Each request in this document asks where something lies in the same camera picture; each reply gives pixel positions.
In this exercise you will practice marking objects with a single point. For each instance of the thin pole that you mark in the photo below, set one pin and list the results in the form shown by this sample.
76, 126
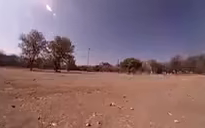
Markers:
88, 56

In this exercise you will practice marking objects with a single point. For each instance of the green bushy tree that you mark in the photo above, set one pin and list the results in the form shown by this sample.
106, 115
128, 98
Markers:
130, 65

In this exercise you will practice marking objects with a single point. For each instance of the reddish sandy dirt ground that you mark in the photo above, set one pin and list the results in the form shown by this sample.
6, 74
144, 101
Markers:
100, 96

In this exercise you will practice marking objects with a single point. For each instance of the dark leafy tree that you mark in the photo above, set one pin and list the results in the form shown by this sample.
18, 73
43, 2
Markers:
61, 51

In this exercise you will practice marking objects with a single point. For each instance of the sparse leafy tree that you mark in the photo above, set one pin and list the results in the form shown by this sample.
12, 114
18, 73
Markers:
32, 48

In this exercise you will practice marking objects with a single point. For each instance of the row of brown trees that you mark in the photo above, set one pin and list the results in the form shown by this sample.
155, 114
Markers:
190, 64

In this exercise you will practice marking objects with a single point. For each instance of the low dark tree line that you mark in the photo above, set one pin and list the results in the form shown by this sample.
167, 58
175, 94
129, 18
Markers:
3, 59

